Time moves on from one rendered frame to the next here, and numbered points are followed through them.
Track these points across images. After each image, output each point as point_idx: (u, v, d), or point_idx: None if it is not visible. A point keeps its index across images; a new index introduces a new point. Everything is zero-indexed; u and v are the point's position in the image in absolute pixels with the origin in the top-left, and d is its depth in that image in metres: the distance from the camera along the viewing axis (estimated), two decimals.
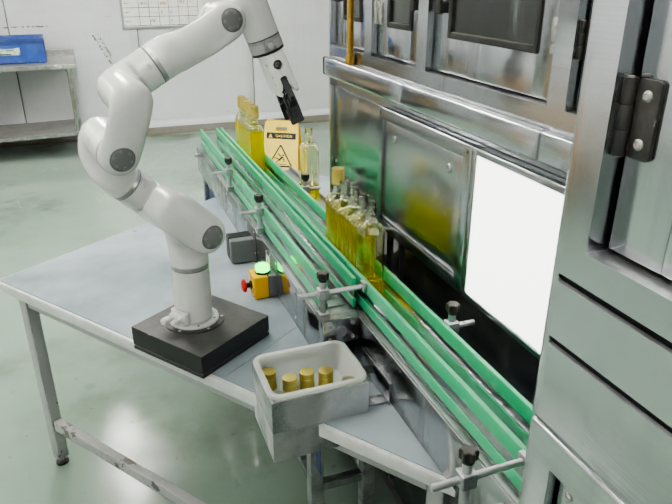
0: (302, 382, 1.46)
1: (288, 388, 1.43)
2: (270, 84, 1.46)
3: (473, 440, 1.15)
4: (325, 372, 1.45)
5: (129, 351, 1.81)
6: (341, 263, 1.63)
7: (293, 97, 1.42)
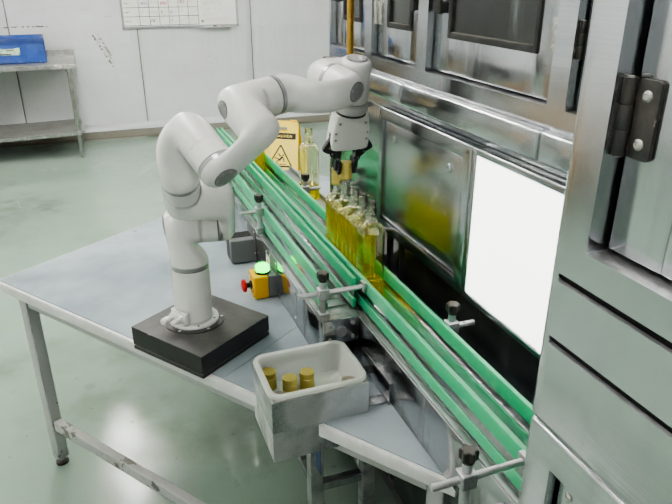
0: (302, 382, 1.46)
1: (288, 388, 1.43)
2: (353, 141, 1.60)
3: (473, 440, 1.15)
4: (349, 161, 1.66)
5: (129, 351, 1.81)
6: (341, 263, 1.63)
7: (370, 146, 1.66)
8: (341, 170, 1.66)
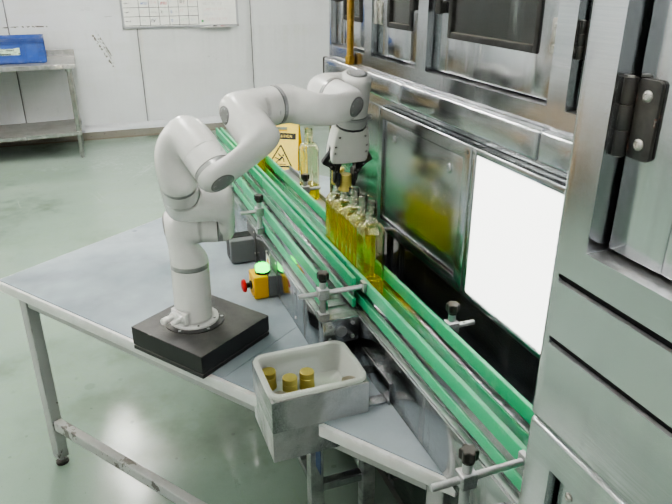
0: (302, 382, 1.46)
1: (288, 388, 1.43)
2: (352, 154, 1.62)
3: (473, 440, 1.15)
4: (349, 173, 1.68)
5: (129, 351, 1.81)
6: (341, 263, 1.63)
7: (370, 158, 1.67)
8: (341, 182, 1.67)
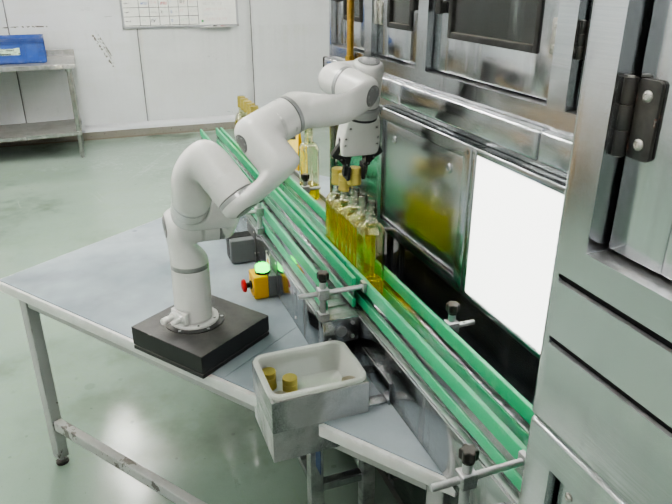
0: (359, 176, 1.61)
1: (288, 388, 1.43)
2: (363, 146, 1.55)
3: (473, 440, 1.15)
4: None
5: (129, 351, 1.81)
6: (341, 263, 1.63)
7: (380, 151, 1.61)
8: (341, 182, 1.67)
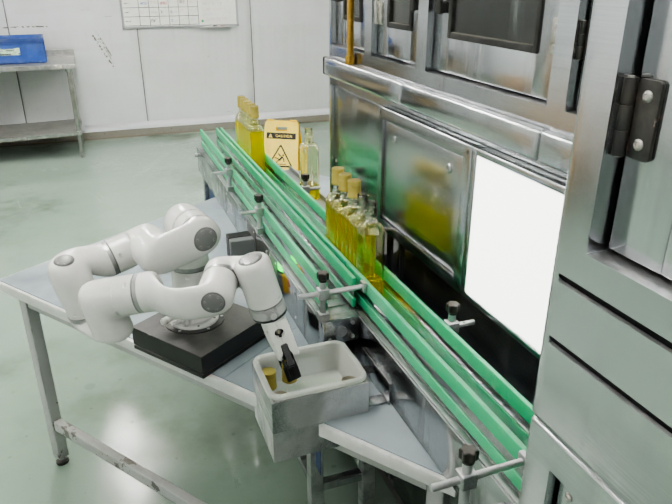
0: (359, 189, 1.63)
1: None
2: (269, 343, 1.38)
3: (473, 440, 1.15)
4: (349, 173, 1.68)
5: (129, 351, 1.81)
6: (341, 263, 1.63)
7: (292, 366, 1.35)
8: (341, 182, 1.67)
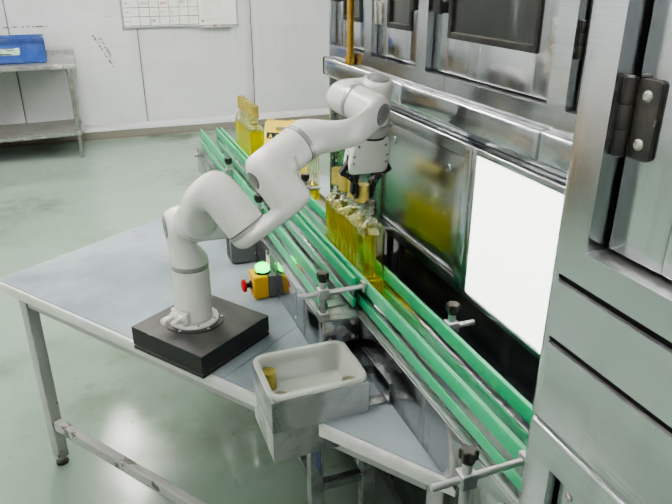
0: None
1: (369, 191, 1.58)
2: (371, 164, 1.52)
3: (473, 440, 1.15)
4: None
5: (129, 351, 1.81)
6: (341, 263, 1.63)
7: (389, 168, 1.57)
8: (341, 182, 1.67)
